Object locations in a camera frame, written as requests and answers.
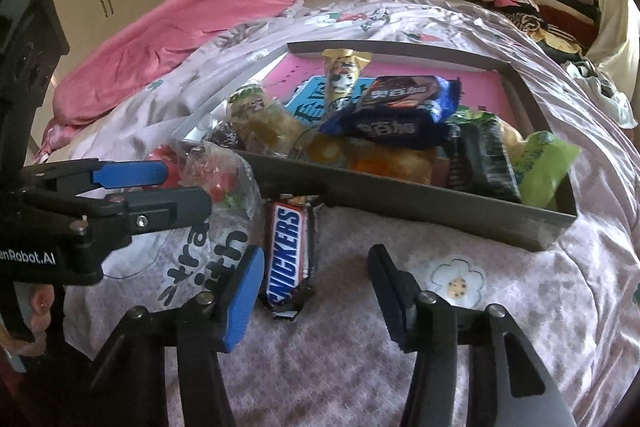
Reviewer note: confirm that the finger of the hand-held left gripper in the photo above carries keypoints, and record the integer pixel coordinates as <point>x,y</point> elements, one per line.
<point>125,174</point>
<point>170,204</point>

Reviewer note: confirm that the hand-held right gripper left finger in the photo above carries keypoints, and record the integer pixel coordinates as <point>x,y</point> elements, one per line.
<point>245,302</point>

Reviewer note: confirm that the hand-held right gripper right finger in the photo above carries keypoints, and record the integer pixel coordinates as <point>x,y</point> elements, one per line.
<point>392,302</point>

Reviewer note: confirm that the clear candy bag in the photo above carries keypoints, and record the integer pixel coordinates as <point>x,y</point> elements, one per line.
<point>220,177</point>

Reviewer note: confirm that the brown chocolate bar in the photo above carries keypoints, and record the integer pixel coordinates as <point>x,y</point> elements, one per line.
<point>287,252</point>

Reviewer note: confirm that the dark brown snack packet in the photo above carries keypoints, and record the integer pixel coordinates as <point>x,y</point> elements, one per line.
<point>222,137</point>

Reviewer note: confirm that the brown cardboard box tray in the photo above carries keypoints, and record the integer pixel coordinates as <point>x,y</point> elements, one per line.
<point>400,202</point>

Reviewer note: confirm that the clear floss cake packet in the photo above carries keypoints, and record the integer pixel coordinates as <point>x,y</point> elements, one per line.
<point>265,122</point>

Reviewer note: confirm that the orange snack packet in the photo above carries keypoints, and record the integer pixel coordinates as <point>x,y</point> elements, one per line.
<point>390,164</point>

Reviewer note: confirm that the black green-topped snack packet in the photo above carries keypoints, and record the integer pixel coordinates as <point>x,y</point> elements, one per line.
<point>482,162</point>

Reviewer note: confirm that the dark blue pie packet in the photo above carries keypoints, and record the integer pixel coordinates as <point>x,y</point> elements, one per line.
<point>385,129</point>

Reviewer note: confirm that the clear yellow cake packet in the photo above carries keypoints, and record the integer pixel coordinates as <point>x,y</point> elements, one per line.
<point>512,142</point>

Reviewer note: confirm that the light green snack packet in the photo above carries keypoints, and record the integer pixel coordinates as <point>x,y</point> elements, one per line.
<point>545,162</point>

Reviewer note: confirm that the blue brown pie packet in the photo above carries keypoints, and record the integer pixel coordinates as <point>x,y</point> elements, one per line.
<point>400,94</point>

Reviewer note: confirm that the yellow cartoon snack packet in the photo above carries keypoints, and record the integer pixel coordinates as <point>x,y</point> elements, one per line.
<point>342,77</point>

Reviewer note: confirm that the person's left hand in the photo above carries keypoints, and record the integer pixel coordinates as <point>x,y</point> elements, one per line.
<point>42,304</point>

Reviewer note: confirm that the printed strawberry quilt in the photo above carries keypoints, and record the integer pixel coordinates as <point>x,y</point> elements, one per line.
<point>500,307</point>

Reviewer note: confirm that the pink blanket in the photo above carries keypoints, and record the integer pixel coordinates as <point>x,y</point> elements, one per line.
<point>150,47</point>

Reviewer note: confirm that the pink book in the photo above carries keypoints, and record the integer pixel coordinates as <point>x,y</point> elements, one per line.
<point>295,77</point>

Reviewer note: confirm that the white plastic bag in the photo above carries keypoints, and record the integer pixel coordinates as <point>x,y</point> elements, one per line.
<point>605,92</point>

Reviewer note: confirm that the cream curtain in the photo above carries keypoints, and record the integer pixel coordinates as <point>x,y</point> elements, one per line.
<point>615,17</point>

